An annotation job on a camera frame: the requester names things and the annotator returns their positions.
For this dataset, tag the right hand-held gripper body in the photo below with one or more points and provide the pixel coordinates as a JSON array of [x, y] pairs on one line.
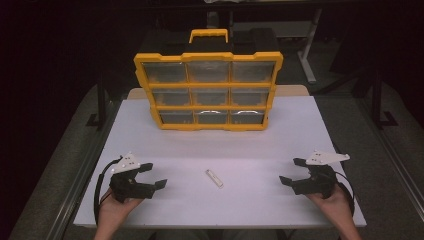
[[320, 181]]

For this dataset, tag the set of clear organizer drawers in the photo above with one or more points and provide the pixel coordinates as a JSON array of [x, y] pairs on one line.
[[166, 72]]

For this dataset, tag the clear pulled-out organizer drawer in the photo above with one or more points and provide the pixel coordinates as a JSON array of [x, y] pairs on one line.
[[247, 117]]

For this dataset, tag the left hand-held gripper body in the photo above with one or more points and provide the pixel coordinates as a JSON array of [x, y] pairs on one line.
[[125, 183]]

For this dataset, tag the person's right hand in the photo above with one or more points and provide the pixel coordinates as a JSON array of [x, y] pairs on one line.
[[338, 208]]

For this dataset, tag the yellow black drawer organizer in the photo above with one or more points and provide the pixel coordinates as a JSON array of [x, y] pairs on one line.
[[208, 85]]

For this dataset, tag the white desk leg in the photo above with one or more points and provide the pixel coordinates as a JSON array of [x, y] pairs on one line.
[[309, 46]]

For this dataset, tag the small white clear stick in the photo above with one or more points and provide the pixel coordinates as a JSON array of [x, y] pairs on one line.
[[214, 178]]

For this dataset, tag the metal floor rail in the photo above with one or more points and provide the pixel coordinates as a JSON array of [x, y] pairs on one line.
[[396, 156], [83, 173]]

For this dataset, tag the person's left hand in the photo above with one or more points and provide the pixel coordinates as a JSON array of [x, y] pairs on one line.
[[111, 211]]

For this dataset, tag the black metal stand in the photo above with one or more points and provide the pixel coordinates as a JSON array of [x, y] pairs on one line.
[[101, 103], [377, 100]]

